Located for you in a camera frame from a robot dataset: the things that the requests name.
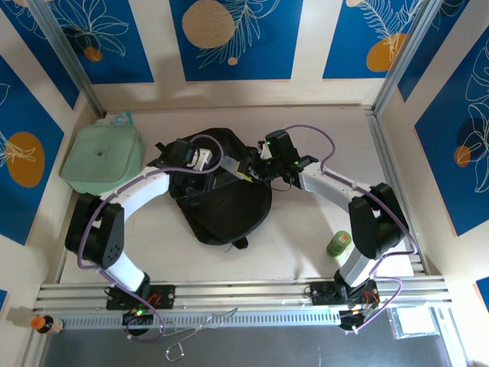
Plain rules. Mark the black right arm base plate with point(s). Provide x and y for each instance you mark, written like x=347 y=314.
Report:
x=324 y=293

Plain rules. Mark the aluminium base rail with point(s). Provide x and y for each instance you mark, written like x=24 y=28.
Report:
x=237 y=292

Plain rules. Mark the black fabric backpack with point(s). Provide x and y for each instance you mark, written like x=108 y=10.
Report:
x=225 y=214

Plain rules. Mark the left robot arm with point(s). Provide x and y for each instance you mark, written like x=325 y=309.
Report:
x=130 y=199

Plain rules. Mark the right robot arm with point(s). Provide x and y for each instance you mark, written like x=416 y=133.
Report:
x=374 y=221

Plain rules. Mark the aluminium side rail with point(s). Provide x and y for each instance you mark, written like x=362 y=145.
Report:
x=397 y=191

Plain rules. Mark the white square plate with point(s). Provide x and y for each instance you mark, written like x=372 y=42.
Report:
x=414 y=323

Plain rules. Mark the light green square pouch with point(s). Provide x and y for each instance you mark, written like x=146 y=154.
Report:
x=103 y=160

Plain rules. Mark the brown bottle orange cap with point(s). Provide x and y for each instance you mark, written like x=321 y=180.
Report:
x=46 y=324

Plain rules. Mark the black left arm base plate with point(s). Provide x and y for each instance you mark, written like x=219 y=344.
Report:
x=160 y=296

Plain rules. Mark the aluminium frame post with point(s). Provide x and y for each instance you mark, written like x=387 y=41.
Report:
x=65 y=53
x=405 y=53

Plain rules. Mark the green drink bottle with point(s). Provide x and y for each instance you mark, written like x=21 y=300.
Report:
x=338 y=244

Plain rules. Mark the teal white tissue pack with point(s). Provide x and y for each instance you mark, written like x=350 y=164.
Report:
x=122 y=118

